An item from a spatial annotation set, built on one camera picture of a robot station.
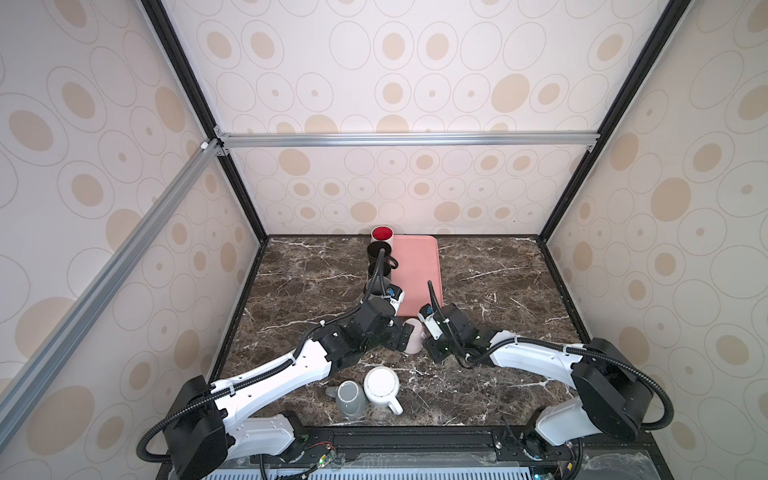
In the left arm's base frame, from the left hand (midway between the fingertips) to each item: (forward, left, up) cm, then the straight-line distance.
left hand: (409, 321), depth 76 cm
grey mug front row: (-17, +14, -8) cm, 24 cm away
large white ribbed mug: (-13, +7, -10) cm, 18 cm away
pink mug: (0, -3, -9) cm, 10 cm away
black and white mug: (+32, +11, -10) cm, 36 cm away
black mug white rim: (+24, +6, -10) cm, 27 cm away
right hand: (+1, -6, -15) cm, 16 cm away
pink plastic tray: (+36, -5, -19) cm, 41 cm away
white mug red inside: (+44, +8, -14) cm, 47 cm away
